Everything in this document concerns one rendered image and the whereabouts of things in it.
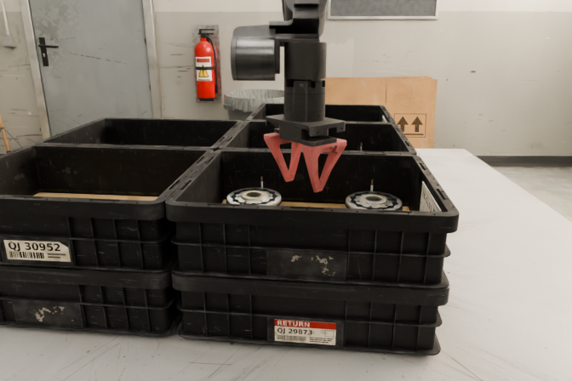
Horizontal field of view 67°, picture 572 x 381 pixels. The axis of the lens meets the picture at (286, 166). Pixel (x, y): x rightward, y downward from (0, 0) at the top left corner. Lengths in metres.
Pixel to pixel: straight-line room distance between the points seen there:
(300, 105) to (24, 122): 4.07
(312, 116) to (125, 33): 3.48
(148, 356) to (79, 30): 3.62
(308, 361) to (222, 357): 0.13
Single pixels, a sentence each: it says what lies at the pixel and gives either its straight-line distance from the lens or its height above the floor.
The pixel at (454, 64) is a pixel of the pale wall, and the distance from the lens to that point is 4.03.
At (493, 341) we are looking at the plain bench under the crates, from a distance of 0.79.
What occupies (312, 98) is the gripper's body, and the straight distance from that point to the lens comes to 0.58.
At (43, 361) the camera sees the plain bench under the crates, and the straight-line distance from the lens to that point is 0.77.
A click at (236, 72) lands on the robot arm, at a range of 0.59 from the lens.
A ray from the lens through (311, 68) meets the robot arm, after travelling 0.58.
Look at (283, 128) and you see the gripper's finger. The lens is 0.60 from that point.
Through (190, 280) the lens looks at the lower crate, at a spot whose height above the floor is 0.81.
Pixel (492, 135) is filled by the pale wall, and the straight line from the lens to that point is 4.26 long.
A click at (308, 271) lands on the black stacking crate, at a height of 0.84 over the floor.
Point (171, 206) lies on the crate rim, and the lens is 0.61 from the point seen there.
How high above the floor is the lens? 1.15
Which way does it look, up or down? 17 degrees down
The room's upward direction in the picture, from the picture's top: straight up
